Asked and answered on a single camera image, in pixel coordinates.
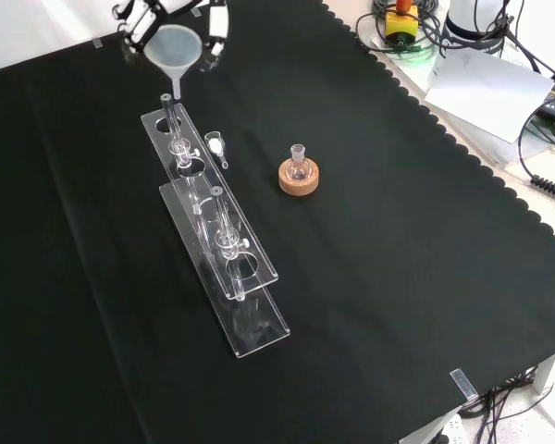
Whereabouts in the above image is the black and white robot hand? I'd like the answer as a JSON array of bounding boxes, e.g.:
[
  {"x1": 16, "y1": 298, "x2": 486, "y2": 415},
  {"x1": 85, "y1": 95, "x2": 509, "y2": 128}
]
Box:
[{"x1": 112, "y1": 0, "x2": 231, "y2": 73}]

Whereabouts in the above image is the translucent plastic funnel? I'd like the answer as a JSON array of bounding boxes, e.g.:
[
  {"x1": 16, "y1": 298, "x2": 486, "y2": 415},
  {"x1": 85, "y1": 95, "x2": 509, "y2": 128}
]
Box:
[{"x1": 142, "y1": 24, "x2": 204, "y2": 101}]

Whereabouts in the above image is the glass weighing funnel with powder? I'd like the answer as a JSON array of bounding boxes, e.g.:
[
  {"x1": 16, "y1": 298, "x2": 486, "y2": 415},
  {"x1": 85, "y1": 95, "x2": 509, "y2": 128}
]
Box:
[{"x1": 203, "y1": 131, "x2": 230, "y2": 169}]

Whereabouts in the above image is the clear acrylic funnel stand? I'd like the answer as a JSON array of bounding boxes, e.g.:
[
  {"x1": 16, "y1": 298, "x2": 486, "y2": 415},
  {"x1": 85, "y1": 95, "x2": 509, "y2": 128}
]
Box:
[{"x1": 140, "y1": 93, "x2": 291, "y2": 360}]

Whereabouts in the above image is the small glass round-bottom flask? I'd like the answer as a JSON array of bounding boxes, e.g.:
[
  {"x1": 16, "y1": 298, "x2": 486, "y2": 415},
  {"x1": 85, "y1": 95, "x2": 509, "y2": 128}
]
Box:
[{"x1": 287, "y1": 143, "x2": 312, "y2": 182}]

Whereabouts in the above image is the yellow stop button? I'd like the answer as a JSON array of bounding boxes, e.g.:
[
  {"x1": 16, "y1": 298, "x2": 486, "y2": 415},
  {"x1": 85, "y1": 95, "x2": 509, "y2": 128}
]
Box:
[{"x1": 385, "y1": 0, "x2": 420, "y2": 49}]

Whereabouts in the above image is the white paper sheet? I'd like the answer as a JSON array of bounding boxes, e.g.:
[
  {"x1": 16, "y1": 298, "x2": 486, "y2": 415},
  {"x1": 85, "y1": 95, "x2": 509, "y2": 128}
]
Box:
[{"x1": 424, "y1": 48, "x2": 555, "y2": 144}]

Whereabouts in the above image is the black bench cloth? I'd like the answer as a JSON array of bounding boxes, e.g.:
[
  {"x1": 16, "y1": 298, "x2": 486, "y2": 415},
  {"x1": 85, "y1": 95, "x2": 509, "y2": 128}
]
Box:
[{"x1": 0, "y1": 0, "x2": 555, "y2": 444}]

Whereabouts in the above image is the white power strip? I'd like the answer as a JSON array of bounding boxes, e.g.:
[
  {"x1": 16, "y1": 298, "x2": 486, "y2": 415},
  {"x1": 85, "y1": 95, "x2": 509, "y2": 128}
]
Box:
[{"x1": 437, "y1": 413, "x2": 468, "y2": 444}]

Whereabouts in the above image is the white table leg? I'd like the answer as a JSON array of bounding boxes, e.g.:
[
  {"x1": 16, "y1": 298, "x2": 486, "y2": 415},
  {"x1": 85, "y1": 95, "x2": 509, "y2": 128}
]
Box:
[{"x1": 534, "y1": 353, "x2": 555, "y2": 420}]

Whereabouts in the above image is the cork ring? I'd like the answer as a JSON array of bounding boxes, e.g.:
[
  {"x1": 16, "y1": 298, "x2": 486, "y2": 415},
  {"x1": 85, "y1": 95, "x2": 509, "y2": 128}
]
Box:
[{"x1": 277, "y1": 158, "x2": 322, "y2": 195}]

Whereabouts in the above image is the black cable with strain relief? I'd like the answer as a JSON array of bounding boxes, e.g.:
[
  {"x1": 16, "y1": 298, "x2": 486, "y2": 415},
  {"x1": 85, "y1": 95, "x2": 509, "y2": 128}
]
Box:
[{"x1": 517, "y1": 106, "x2": 555, "y2": 203}]

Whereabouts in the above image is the black cable bundle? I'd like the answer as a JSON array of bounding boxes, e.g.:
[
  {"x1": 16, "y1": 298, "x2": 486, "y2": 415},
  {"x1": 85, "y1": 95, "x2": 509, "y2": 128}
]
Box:
[{"x1": 460, "y1": 364, "x2": 545, "y2": 444}]

